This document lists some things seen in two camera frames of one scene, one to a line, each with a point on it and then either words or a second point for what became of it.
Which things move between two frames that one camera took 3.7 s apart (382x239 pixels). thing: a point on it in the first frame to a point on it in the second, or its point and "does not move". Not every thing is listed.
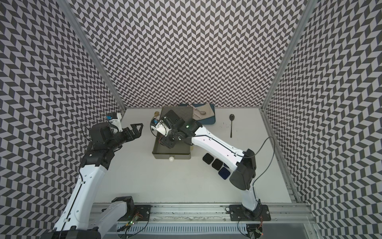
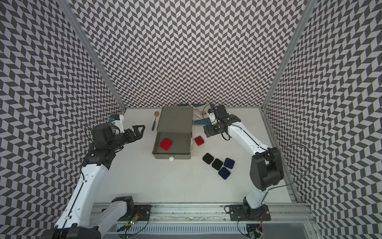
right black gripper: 167,143 to 210,128
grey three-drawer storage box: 181,150 does not move
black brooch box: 208,158 does not move
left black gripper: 137,134 does not move
